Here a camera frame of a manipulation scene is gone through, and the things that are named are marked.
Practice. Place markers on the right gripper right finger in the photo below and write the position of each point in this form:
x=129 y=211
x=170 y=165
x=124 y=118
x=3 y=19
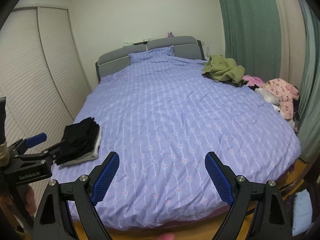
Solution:
x=270 y=218

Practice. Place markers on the pink patterned garment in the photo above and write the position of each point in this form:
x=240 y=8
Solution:
x=281 y=95

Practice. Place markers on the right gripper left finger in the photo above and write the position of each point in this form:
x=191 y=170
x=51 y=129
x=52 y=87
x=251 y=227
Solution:
x=53 y=219

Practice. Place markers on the grey upholstered headboard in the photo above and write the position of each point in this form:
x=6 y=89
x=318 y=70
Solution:
x=186 y=47

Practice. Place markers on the pink garment on bed edge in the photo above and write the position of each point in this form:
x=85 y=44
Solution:
x=253 y=81

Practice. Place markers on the light blue cloth on floor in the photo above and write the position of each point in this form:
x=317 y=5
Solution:
x=302 y=213

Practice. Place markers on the purple floral bed cover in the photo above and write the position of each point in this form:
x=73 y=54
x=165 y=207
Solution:
x=162 y=116

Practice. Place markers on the olive green knit garment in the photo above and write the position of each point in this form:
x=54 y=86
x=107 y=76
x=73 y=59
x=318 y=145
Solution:
x=224 y=70

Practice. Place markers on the person's left hand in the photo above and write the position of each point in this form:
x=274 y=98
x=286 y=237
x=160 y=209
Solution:
x=30 y=204

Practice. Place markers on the clear plastic bottle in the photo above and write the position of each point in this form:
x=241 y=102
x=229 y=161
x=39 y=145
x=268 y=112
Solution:
x=208 y=52

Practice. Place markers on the purple floral pillow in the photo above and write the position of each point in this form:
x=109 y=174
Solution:
x=142 y=56

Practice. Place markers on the stack of folded dark clothes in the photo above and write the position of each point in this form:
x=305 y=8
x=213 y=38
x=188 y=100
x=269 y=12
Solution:
x=82 y=141

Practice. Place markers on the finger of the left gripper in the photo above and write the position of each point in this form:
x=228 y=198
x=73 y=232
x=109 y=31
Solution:
x=35 y=140
x=54 y=151

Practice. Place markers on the green curtain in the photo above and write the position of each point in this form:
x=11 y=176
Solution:
x=253 y=36

